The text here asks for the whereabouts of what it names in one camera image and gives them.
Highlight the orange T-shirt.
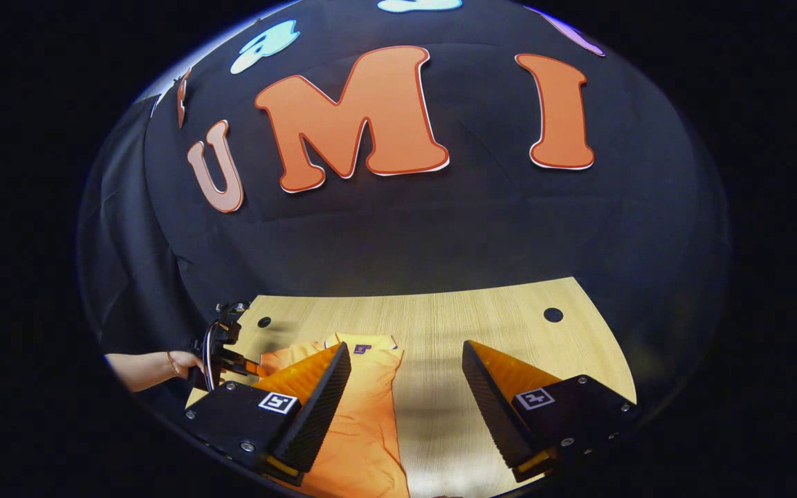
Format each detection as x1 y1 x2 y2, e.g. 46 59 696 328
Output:
258 332 411 498

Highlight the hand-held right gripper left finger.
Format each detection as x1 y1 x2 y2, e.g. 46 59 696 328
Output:
184 342 353 486

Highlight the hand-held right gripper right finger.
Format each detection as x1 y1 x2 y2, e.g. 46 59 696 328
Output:
461 339 641 483

